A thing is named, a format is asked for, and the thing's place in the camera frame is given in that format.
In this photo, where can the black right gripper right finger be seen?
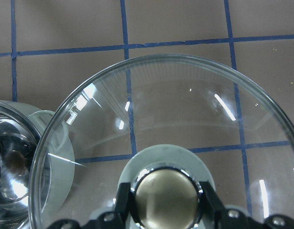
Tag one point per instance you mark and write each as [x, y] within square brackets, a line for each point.
[211, 205]

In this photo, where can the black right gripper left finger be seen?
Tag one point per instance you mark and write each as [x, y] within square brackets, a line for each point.
[122, 204]

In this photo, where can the glass pot lid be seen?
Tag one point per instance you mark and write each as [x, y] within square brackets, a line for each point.
[164, 123]

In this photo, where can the pale green electric pot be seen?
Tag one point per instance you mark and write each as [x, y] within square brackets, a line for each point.
[21, 127]

